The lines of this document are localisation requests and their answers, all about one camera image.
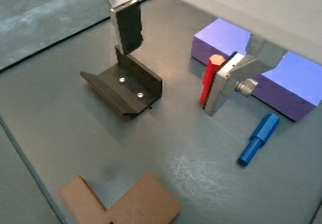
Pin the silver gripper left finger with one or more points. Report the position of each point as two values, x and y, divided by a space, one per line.
126 18

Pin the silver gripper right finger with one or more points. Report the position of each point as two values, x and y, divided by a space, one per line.
234 75

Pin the brown T-shaped block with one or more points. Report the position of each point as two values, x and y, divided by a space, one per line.
146 204

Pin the black angled fixture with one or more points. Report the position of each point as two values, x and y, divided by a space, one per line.
128 86

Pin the red hexagonal peg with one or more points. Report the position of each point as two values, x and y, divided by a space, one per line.
214 63

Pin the purple base block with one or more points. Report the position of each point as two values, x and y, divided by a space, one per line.
290 87

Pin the blue stepped peg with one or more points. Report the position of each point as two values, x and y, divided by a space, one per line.
258 138

